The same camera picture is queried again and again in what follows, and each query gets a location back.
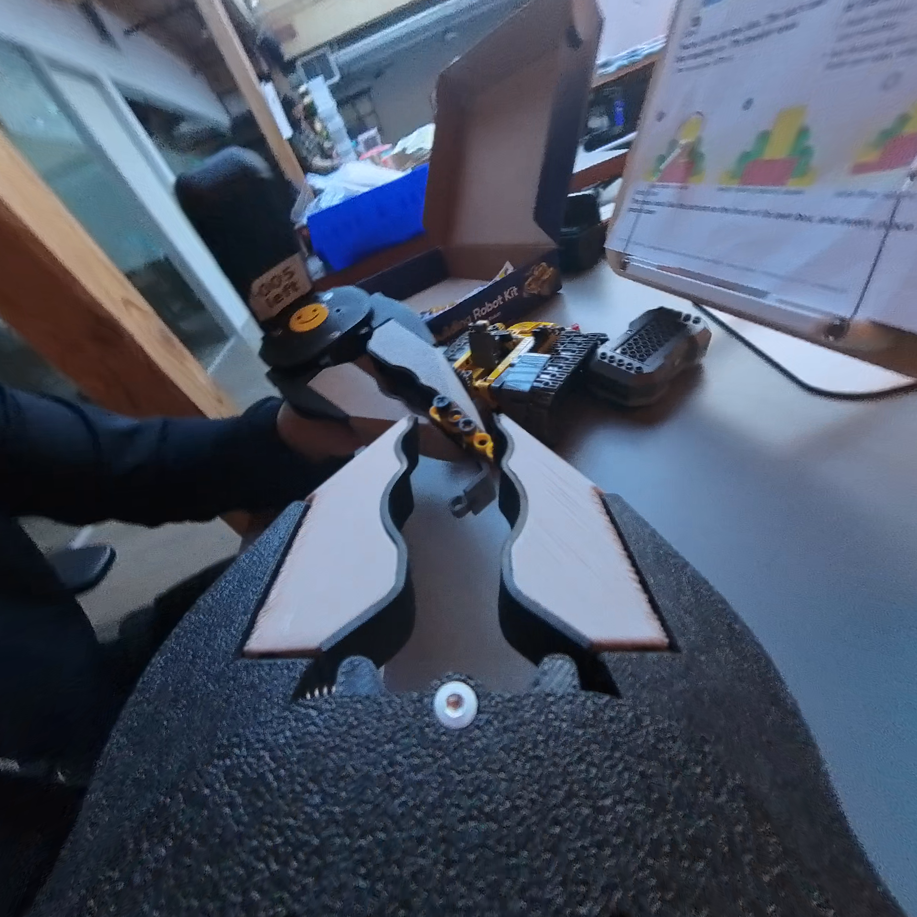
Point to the grey desk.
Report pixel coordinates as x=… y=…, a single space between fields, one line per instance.
x=716 y=501

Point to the brown cardboard box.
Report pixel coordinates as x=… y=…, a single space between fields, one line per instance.
x=501 y=129

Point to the person's left forearm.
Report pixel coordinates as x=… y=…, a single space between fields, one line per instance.
x=143 y=458

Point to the black office chair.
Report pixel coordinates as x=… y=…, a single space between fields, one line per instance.
x=86 y=566

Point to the wooden table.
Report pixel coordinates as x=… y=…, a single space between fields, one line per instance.
x=86 y=301

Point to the black device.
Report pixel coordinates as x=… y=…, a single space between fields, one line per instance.
x=582 y=229

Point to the black yellow toy block vehicle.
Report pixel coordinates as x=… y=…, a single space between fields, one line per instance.
x=530 y=365

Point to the blue storage bin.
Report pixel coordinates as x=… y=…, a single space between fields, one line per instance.
x=365 y=215

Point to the dark grey studded block shell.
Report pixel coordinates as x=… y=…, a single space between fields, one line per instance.
x=645 y=351

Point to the colourful kit leaflet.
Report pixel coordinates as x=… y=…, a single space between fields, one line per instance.
x=505 y=271

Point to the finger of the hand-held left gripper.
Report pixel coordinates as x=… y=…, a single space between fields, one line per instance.
x=423 y=365

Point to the person's dark clothed body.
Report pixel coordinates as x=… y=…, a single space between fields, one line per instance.
x=43 y=680

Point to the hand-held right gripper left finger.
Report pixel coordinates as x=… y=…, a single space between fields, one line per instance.
x=344 y=566

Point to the instruction sheet on stand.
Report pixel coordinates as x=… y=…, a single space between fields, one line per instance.
x=645 y=265

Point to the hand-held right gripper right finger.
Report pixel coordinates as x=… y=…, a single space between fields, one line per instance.
x=573 y=566

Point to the small black yellow block assembly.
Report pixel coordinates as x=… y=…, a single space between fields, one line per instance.
x=465 y=433

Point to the person's left hand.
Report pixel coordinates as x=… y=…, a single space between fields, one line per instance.
x=329 y=437

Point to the printed instruction sheet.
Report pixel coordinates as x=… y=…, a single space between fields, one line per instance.
x=774 y=143

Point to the white plastic bag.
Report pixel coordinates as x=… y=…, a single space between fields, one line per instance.
x=358 y=175

